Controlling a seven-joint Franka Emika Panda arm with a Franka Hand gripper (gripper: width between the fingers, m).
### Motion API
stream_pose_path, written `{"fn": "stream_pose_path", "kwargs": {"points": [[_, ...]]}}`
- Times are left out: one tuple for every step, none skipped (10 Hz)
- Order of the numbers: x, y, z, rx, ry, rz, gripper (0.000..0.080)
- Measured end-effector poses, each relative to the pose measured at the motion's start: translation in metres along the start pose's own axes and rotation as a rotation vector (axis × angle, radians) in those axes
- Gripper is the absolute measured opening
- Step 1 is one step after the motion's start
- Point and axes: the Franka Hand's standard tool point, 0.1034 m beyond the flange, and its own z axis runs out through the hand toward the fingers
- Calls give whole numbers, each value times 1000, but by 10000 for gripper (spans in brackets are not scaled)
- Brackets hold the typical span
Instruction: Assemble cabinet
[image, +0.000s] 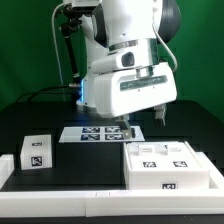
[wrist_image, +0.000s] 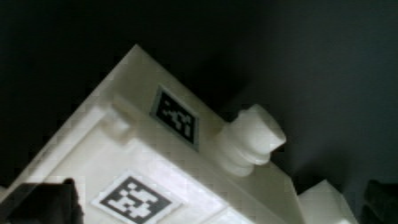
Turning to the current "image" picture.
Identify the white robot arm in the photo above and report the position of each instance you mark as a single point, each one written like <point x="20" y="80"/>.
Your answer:
<point x="126" y="35"/>

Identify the white cabinet body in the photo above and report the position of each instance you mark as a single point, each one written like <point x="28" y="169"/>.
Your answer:
<point x="163" y="177"/>

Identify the white cabinet top block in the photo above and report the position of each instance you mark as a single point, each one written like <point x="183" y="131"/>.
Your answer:
<point x="36" y="152"/>

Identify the white marker base plate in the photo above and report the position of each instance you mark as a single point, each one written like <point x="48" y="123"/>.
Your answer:
<point x="98" y="134"/>

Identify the white cabinet door panel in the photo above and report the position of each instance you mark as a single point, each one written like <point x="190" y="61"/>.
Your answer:
<point x="179" y="156"/>
<point x="145" y="155"/>

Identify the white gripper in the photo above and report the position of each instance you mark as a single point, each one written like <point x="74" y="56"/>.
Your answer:
<point x="124" y="92"/>

